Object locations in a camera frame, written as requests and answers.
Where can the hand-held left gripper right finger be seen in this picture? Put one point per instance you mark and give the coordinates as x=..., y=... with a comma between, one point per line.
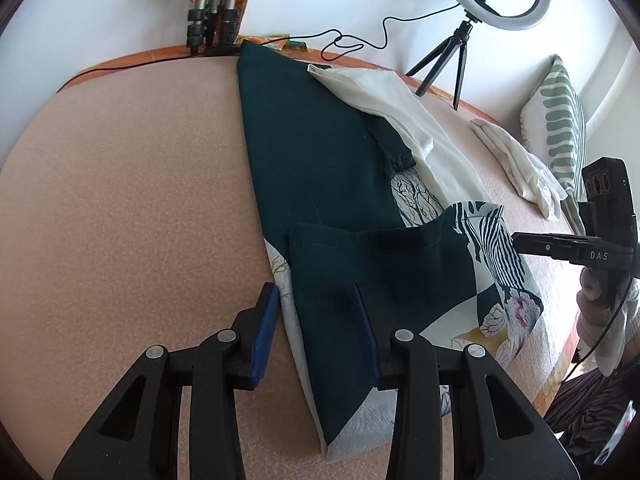
x=367, y=330

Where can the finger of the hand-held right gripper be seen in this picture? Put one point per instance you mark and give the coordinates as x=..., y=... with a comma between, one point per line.
x=540, y=246

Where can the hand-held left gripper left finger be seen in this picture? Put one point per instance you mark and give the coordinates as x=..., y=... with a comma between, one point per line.
x=265, y=330

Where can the tree print T-shirt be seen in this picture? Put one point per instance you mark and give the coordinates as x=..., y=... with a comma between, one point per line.
x=320, y=160

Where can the person's right hand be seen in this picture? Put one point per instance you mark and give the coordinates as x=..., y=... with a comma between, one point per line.
x=592, y=305

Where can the white folded shirt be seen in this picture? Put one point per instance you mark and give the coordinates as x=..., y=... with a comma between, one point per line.
x=515, y=160

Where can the green striped cushion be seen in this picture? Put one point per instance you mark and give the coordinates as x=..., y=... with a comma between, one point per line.
x=555, y=125

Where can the person's striped clothing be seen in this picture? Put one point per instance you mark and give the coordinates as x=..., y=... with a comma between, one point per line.
x=590, y=405

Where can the beige blanket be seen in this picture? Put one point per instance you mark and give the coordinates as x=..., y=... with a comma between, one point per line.
x=125, y=210

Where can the black mini tripod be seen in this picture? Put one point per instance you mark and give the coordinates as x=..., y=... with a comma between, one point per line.
x=460, y=60

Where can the silver folded tripod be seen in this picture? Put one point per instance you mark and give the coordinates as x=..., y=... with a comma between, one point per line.
x=227, y=10

